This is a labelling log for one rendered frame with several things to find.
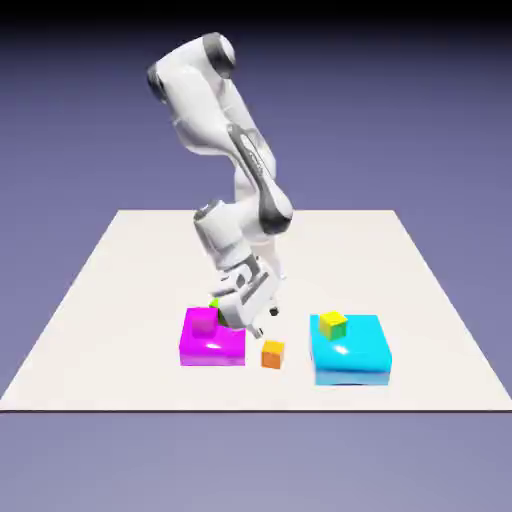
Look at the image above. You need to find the small orange cube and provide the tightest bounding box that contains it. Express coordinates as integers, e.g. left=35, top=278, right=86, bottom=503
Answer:
left=260, top=340, right=286, bottom=370

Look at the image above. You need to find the large magenta box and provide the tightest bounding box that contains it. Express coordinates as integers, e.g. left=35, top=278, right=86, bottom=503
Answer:
left=178, top=306, right=247, bottom=368

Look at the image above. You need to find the small green cube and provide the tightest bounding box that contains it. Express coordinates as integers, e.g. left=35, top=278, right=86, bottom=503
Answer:
left=208, top=297, right=230, bottom=326

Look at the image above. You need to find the small yellow cube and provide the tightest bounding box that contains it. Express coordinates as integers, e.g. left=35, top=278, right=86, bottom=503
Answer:
left=318, top=310, right=349, bottom=342

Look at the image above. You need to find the small magenta cube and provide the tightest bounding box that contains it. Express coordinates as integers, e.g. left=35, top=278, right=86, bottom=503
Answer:
left=191, top=308, right=220, bottom=338

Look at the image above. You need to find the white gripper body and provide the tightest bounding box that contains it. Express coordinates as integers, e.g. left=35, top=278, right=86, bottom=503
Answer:
left=218, top=271, right=281, bottom=332

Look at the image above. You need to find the large cyan box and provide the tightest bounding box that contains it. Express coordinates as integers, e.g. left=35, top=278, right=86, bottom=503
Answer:
left=309, top=314, right=393, bottom=387

